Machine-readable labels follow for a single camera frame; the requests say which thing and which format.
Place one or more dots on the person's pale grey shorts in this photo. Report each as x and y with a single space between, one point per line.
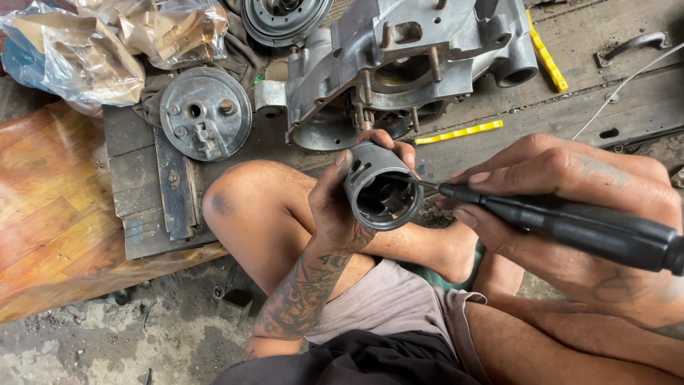
390 299

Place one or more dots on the small metal washer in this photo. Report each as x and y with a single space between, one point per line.
219 292
613 97

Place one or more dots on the person's right leg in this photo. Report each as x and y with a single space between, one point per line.
534 342

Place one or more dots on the dark stepped wooden block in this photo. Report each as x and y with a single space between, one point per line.
133 182

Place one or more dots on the blue plastic bag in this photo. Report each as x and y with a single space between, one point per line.
16 67

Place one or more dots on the person's left hand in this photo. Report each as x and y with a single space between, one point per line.
331 214

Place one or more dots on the person's right hand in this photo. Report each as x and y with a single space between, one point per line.
588 171

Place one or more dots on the long yellow plastic strip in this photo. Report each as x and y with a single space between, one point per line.
545 56

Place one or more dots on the person's black shirt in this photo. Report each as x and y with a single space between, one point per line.
347 363

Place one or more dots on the clear bag with brown paper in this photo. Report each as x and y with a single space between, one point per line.
80 59

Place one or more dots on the orange-brown wooden board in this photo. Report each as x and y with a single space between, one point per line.
53 203

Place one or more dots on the black rotary hand tool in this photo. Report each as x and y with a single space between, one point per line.
588 230

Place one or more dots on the round ribbed metal engine disc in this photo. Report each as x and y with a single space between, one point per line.
267 26

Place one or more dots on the round grey brake plate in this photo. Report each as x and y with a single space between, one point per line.
187 91

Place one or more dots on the person's leg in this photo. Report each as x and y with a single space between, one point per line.
534 342
256 214

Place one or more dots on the grey metal engine crankcase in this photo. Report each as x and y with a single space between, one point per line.
347 69

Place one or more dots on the weathered grey wooden panel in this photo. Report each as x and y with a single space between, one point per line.
588 112

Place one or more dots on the grey metal piston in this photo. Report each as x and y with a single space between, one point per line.
368 163

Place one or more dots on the person's left leg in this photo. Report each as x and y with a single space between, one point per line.
256 214

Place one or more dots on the short yellow plastic strip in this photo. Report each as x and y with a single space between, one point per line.
459 132

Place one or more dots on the dark plank with bolt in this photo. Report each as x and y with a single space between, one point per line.
173 187

